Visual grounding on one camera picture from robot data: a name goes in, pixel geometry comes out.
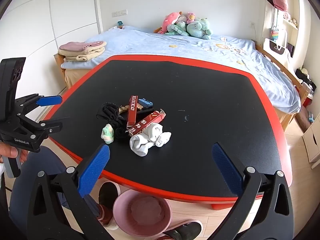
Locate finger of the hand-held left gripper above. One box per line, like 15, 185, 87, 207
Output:
15, 116, 63, 143
14, 94, 63, 117

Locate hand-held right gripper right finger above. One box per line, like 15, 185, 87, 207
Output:
209, 142, 294, 240

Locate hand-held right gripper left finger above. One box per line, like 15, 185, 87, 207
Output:
27, 144, 113, 240

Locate green and white tissue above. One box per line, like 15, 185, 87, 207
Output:
101, 124, 115, 145

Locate black cloth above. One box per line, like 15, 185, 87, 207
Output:
96, 102, 130, 140

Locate white socks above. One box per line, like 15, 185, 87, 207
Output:
129, 122, 172, 157

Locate pink trash bin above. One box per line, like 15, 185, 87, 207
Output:
112, 189, 173, 237

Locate person's left hand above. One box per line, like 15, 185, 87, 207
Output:
0, 142, 28, 165

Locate dark slipper with white sole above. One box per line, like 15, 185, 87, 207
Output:
160, 220, 203, 240
98, 182, 121, 230

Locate person's left leg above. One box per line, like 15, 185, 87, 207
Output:
9, 146, 113, 227

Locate folded beige blanket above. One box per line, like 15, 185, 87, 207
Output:
58, 45, 107, 62

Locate folded pink towel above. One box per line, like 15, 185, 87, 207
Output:
59, 41, 105, 52

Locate dark red lettered box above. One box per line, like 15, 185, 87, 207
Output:
126, 95, 139, 128

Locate red-rimmed black table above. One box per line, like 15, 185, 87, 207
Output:
41, 54, 293, 210

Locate white wardrobe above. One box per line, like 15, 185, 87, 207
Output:
0, 0, 103, 94

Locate small blue and black box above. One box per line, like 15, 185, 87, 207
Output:
137, 98, 153, 110

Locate wooden bed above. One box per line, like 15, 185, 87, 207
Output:
54, 26, 313, 133

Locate light blue bedsheet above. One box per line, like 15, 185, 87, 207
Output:
61, 26, 302, 114

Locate white and black tote bag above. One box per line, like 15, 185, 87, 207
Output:
264, 29, 292, 56

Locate mint green plush toy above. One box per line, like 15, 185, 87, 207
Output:
186, 17, 213, 40

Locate pink plush toy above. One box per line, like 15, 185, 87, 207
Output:
160, 12, 183, 34

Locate green striped plush toy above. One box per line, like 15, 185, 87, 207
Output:
167, 21, 190, 37

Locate pink hat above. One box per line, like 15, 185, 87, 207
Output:
272, 0, 290, 12

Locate white wall shelf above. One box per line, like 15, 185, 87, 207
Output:
265, 0, 301, 45

